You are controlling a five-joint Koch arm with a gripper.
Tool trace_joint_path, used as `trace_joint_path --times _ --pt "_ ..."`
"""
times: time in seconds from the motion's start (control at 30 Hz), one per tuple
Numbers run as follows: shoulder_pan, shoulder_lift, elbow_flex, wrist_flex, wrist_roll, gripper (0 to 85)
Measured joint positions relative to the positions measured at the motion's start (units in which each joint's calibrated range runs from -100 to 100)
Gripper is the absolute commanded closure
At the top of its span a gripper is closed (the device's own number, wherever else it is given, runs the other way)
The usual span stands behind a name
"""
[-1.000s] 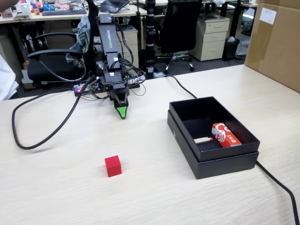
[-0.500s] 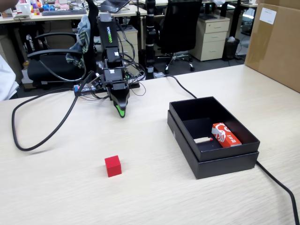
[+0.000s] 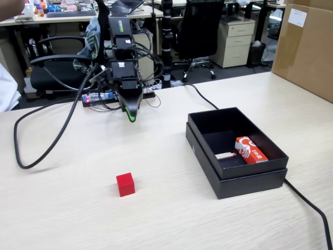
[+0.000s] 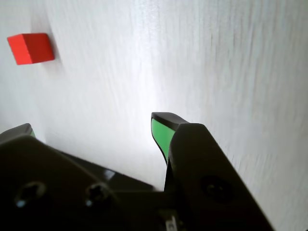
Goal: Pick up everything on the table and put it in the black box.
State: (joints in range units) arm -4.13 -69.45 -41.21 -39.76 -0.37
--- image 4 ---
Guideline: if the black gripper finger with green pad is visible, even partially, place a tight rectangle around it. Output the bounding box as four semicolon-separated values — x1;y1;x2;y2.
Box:
151;112;275;231
0;123;127;231

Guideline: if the red wooden cube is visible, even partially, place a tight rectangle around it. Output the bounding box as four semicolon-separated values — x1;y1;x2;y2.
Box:
6;33;55;65

